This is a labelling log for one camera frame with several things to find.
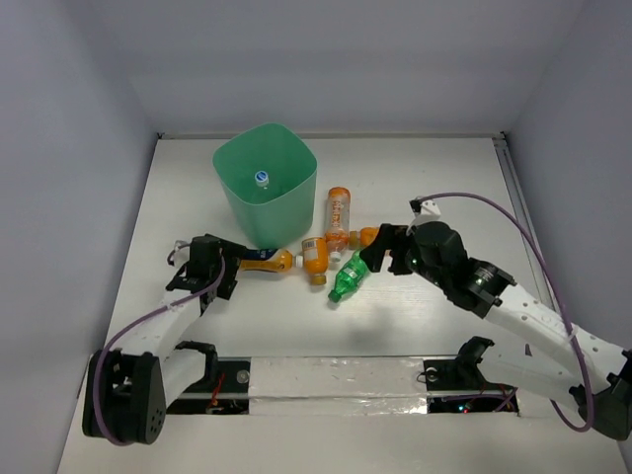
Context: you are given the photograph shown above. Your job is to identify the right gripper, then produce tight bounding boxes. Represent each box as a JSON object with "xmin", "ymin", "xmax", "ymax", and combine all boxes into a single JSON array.
[{"xmin": 359, "ymin": 221, "xmax": 447, "ymax": 289}]

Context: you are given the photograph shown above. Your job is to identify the orange bottle blue label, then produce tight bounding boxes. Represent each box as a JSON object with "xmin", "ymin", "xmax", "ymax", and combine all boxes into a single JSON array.
[{"xmin": 240, "ymin": 249, "xmax": 303, "ymax": 274}]

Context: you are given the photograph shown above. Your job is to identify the green plastic bottle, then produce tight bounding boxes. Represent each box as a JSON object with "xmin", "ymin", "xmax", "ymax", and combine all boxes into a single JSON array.
[{"xmin": 328, "ymin": 250, "xmax": 370, "ymax": 304}]

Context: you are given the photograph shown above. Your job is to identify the clear crushed plastic bottle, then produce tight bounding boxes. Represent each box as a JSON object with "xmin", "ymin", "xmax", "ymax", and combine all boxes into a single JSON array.
[{"xmin": 255, "ymin": 170, "xmax": 271, "ymax": 190}]

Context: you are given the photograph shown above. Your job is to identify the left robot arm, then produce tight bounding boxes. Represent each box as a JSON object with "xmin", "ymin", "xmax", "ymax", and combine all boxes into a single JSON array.
[{"xmin": 82, "ymin": 234, "xmax": 251, "ymax": 446}]

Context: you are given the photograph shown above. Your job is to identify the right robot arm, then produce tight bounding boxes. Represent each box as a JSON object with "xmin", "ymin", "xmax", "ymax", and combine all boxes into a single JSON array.
[{"xmin": 359, "ymin": 221, "xmax": 631, "ymax": 440}]

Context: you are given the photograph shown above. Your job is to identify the green plastic bin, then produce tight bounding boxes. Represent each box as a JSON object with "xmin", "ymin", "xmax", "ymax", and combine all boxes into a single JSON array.
[{"xmin": 212, "ymin": 123, "xmax": 318, "ymax": 248}]

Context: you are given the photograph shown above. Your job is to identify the small orange bottle lying right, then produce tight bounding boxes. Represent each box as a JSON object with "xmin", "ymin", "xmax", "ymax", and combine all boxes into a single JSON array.
[{"xmin": 349, "ymin": 227, "xmax": 379, "ymax": 250}]

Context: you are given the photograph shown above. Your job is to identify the tall orange bottle white cap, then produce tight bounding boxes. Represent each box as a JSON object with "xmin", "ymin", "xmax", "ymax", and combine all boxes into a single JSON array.
[{"xmin": 325, "ymin": 187, "xmax": 351, "ymax": 263}]

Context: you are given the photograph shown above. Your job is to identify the small orange bottle barcode label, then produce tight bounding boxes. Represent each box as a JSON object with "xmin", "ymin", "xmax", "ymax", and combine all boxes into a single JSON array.
[{"xmin": 301, "ymin": 237, "xmax": 329, "ymax": 286}]

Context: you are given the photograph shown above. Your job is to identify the silver tape strip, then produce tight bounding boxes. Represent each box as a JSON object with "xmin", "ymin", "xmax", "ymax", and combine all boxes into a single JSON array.
[{"xmin": 248, "ymin": 356, "xmax": 428, "ymax": 417}]

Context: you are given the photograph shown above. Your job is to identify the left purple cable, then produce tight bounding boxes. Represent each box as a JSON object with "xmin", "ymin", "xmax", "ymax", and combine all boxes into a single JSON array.
[{"xmin": 96, "ymin": 239, "xmax": 226, "ymax": 448}]

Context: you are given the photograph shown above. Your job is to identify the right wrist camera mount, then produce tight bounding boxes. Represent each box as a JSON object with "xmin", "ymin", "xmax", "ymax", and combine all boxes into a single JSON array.
[{"xmin": 407, "ymin": 197, "xmax": 441, "ymax": 234}]

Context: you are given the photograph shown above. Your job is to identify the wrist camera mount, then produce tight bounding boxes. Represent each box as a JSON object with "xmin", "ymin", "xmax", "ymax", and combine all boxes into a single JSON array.
[
  {"xmin": 167, "ymin": 240, "xmax": 191, "ymax": 269},
  {"xmin": 407, "ymin": 197, "xmax": 441, "ymax": 234}
]

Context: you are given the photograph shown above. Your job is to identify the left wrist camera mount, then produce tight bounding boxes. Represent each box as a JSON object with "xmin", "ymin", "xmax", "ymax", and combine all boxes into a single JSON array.
[{"xmin": 167, "ymin": 240, "xmax": 191, "ymax": 269}]

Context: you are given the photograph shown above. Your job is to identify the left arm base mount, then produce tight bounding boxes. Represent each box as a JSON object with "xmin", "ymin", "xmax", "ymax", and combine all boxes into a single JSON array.
[{"xmin": 167, "ymin": 358, "xmax": 251, "ymax": 415}]

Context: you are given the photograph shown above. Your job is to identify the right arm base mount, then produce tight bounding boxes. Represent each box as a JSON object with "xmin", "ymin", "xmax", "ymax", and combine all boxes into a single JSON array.
[{"xmin": 416, "ymin": 337, "xmax": 519, "ymax": 415}]

